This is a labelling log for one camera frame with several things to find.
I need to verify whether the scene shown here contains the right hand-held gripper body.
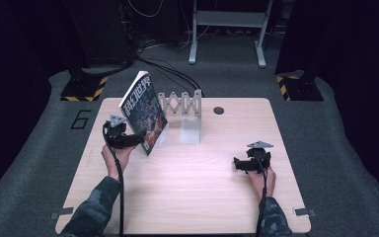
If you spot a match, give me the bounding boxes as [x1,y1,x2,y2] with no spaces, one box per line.
[246,140,274,174]

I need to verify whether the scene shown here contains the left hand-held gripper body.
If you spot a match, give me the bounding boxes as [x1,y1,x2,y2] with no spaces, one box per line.
[102,114,136,149]

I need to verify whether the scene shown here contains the dark illustrated magazine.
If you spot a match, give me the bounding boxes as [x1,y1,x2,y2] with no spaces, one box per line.
[117,70,170,157]

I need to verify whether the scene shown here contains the grey expandable metal book rack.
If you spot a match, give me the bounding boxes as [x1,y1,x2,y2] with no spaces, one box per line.
[153,89,203,148]

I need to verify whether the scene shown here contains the person's right hand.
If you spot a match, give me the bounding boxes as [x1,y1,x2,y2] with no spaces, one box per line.
[248,166,277,199]

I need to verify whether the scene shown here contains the person's left hand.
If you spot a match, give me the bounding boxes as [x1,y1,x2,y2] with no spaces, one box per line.
[101,143,138,183]

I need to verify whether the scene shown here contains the black stand base hazard stripes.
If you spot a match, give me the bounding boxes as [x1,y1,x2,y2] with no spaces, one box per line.
[59,67,110,103]
[275,70,326,103]

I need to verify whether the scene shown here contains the grey tape strip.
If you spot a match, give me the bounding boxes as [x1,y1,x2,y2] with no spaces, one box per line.
[48,206,75,221]
[292,207,318,217]

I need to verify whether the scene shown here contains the black equipment cabinet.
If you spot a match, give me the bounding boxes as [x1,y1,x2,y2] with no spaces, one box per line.
[62,0,134,68]

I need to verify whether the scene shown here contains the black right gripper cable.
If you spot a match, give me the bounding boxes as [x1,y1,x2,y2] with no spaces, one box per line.
[255,157,270,237]

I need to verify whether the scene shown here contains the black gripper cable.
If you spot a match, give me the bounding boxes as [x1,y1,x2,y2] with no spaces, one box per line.
[255,157,270,237]
[102,120,126,237]

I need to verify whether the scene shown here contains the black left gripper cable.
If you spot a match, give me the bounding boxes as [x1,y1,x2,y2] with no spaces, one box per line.
[102,120,126,237]

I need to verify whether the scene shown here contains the bundle of black floor cables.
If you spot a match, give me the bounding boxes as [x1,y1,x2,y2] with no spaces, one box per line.
[133,53,205,99]

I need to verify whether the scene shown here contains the white hanging cable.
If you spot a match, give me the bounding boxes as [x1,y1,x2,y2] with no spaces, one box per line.
[126,0,165,19]

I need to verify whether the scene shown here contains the white metal desk frame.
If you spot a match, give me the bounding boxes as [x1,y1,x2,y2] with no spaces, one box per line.
[188,0,274,69]

